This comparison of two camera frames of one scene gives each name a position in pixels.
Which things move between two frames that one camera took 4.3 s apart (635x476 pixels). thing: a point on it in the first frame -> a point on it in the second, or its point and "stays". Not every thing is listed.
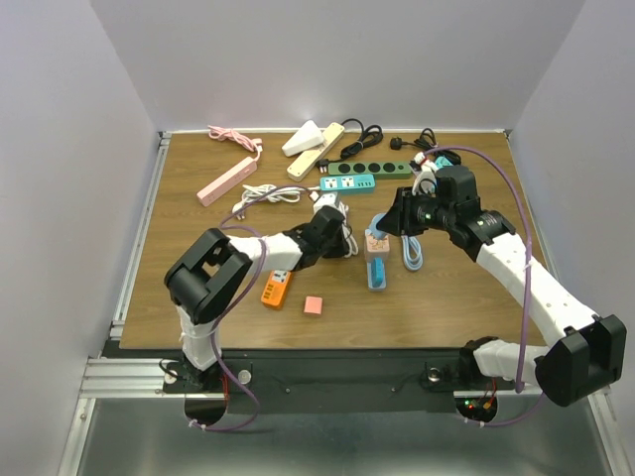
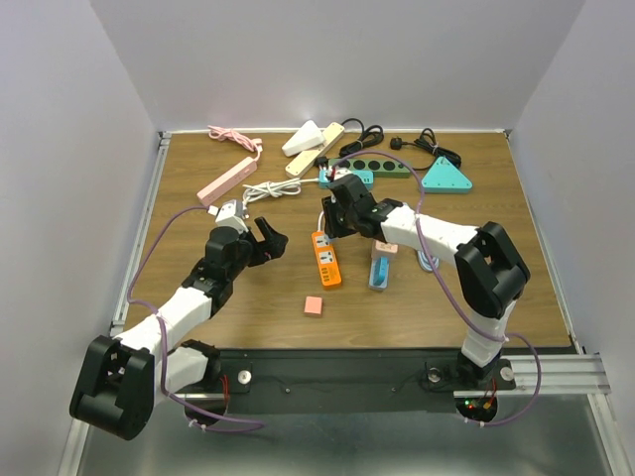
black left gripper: x=341 y=248 -> x=273 y=246
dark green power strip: x=380 y=170 stays
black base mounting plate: x=286 y=381 stays
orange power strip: x=276 y=289 -> x=326 y=259
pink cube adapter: x=313 y=304 stays
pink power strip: x=216 y=189 stays
